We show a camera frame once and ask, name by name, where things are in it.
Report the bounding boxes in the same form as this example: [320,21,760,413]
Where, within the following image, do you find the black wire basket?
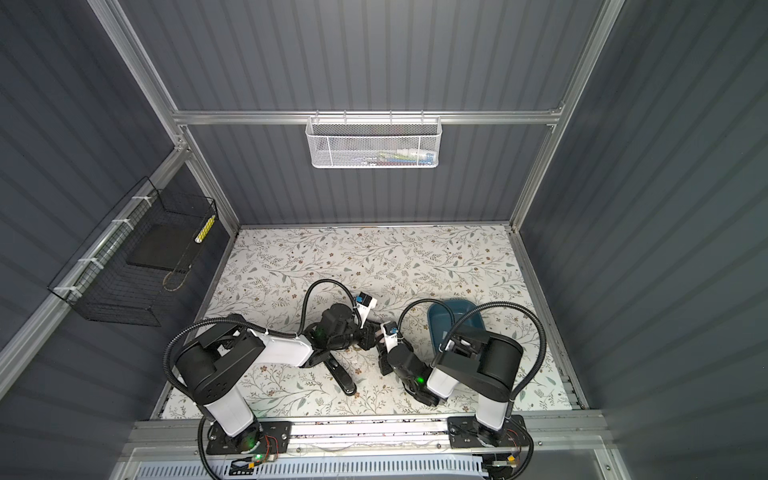
[48,181,218,327]

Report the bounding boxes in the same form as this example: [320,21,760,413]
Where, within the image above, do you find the yellow marker in basket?
[194,214,217,244]

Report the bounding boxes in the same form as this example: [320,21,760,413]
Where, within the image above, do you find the aluminium corner post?
[509,0,625,233]
[88,0,240,236]

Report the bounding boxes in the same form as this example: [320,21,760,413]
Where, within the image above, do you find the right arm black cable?
[397,298,548,415]

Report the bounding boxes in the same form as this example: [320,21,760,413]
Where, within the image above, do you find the white wire mesh basket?
[305,121,443,169]

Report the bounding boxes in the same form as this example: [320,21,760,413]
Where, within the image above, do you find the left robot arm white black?
[162,294,376,438]

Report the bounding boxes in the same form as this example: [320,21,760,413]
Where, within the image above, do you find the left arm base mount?
[203,421,293,457]

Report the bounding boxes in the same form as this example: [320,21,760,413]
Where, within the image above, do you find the aluminium corner post right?
[509,0,625,233]

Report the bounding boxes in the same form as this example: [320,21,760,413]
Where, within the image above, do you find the black long stapler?
[324,356,357,396]

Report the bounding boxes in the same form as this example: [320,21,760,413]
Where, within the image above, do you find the white slotted cable duct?
[134,454,490,480]

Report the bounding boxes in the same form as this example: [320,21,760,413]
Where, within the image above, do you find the aluminium horizontal back rail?
[172,109,562,126]

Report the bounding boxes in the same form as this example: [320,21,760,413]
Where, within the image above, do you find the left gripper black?
[329,318,389,353]

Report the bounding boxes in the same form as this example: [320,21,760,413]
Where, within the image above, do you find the teal plastic tray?
[427,298,476,355]

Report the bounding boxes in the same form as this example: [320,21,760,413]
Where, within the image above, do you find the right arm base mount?
[446,415,533,450]

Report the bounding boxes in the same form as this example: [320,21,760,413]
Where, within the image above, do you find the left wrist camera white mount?
[355,292,377,328]

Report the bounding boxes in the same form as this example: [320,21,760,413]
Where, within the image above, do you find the black pad in basket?
[126,224,202,273]

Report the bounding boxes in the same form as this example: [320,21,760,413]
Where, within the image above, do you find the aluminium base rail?
[118,410,615,462]

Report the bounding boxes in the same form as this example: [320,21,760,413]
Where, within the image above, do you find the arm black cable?
[163,278,364,480]
[397,298,548,415]

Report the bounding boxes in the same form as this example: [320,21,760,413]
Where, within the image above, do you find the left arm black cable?
[163,278,364,480]

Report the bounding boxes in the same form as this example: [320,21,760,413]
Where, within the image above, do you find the aluminium corner post left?
[88,0,240,236]

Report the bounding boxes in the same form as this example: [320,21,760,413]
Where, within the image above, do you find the pens in white basket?
[348,148,438,167]

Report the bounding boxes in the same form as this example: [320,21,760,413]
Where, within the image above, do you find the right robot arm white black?
[381,322,524,431]

